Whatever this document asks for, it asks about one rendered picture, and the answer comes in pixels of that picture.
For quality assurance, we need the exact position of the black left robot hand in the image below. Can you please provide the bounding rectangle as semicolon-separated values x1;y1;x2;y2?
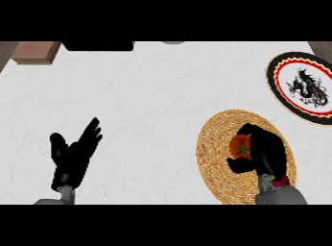
49;116;104;193

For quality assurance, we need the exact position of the brown wooden block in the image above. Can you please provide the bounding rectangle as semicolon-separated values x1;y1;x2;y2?
11;41;62;66

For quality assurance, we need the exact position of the black appliance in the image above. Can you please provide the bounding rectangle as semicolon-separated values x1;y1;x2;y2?
61;41;135;52

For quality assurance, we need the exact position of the dragon print plate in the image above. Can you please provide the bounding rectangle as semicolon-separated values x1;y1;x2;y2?
266;51;332;127

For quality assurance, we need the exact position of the red tomato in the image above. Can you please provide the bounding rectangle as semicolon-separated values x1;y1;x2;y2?
229;134;254;160

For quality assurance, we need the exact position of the round woven straw placemat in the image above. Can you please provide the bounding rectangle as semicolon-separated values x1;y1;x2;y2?
195;109;298;206

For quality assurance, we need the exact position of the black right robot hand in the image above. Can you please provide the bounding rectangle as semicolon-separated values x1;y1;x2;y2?
226;122;289;182

